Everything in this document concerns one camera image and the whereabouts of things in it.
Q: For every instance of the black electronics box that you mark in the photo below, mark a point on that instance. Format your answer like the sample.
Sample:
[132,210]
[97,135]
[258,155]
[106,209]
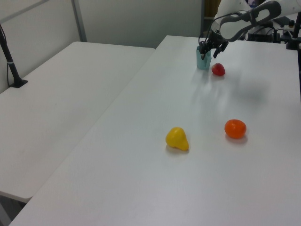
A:
[258,35]

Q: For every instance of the white side table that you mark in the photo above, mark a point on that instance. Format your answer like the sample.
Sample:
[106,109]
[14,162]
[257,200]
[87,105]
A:
[58,106]

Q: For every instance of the black keyboard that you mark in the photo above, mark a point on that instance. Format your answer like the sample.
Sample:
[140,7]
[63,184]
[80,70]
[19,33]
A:
[282,21]

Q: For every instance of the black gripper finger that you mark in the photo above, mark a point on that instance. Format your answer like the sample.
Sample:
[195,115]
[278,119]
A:
[219,50]
[204,53]

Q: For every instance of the black camera stand pole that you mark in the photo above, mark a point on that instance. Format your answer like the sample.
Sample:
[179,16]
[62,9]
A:
[11,68]

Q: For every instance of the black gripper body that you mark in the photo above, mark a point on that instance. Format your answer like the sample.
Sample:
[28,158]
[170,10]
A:
[215,43]

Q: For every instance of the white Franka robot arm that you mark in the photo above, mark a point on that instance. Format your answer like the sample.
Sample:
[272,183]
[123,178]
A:
[235,26]

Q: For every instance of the orange toy tangerine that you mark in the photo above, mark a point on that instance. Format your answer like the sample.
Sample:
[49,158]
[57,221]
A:
[235,129]

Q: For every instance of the yellow toy pear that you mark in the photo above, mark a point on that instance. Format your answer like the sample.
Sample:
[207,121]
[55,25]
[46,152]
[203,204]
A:
[176,139]

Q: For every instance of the brown board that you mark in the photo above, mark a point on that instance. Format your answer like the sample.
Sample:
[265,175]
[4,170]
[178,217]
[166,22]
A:
[211,8]

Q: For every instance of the red toy strawberry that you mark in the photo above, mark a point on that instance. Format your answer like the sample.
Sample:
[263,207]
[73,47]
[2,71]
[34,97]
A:
[218,70]

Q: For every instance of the grey partition post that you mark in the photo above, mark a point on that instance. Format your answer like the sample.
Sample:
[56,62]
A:
[78,21]

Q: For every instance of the black clamp stand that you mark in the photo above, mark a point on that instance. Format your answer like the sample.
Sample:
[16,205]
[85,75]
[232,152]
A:
[292,43]

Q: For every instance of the teal hexagonal mug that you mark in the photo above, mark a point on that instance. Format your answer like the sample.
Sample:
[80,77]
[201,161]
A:
[202,64]

